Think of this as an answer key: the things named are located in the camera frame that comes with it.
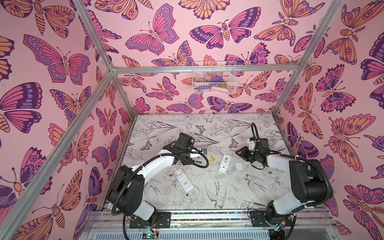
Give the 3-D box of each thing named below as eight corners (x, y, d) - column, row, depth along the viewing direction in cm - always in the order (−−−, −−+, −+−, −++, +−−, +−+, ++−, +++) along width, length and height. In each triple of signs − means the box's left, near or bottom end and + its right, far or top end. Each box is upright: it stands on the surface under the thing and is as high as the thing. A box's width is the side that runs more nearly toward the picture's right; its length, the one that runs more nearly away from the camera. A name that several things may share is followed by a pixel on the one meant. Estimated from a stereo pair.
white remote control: (217, 171, 92) (218, 169, 91) (222, 154, 100) (223, 153, 98) (227, 174, 91) (227, 173, 89) (231, 157, 98) (232, 155, 97)
